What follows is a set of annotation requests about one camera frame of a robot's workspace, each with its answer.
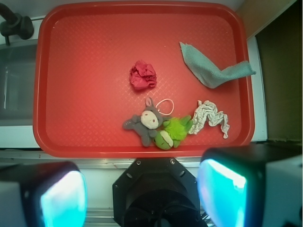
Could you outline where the crumpled white paper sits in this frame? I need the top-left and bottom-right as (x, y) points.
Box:
(188, 100), (230, 139)

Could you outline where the crumpled red paper ball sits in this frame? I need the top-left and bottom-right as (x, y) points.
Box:
(129, 60), (157, 91)

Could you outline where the green plush toy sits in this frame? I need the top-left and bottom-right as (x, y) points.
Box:
(153, 115), (193, 150)

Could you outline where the red plastic tray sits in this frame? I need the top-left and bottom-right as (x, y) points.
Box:
(33, 1), (254, 158)

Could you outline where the stainless steel sink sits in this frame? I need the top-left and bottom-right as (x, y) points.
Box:
(0, 40), (37, 126)

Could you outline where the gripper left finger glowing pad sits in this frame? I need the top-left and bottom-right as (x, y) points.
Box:
(0, 161), (88, 227)

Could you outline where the grey-green folded cloth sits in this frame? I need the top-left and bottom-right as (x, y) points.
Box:
(179, 42), (256, 89)

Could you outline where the grey donkey plush toy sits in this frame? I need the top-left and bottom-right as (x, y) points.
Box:
(122, 97), (175, 147)

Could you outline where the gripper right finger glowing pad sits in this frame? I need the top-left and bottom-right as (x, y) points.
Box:
(197, 143), (303, 227)

